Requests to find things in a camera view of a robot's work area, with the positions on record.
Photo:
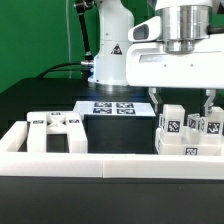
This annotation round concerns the white tagged cube right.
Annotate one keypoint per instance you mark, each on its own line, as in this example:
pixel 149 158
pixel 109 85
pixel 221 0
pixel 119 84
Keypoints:
pixel 193 121

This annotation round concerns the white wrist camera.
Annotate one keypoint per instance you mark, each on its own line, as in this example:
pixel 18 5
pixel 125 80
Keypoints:
pixel 147 31

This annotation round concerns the white chair back frame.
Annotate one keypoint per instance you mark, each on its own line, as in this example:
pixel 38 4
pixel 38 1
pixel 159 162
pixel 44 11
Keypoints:
pixel 42 124

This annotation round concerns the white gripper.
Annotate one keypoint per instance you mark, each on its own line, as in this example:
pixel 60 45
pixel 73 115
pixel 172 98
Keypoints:
pixel 147 65

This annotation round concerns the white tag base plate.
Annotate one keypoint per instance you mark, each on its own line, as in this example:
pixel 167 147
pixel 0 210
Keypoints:
pixel 114 108

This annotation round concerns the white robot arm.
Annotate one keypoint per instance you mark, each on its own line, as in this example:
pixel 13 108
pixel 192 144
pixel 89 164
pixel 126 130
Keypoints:
pixel 176 48

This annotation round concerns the white U-shaped obstacle fence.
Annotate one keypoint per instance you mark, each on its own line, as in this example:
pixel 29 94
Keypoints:
pixel 13 162

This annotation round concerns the white chair seat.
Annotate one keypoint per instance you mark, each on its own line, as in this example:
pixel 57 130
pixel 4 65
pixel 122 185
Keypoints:
pixel 190 142

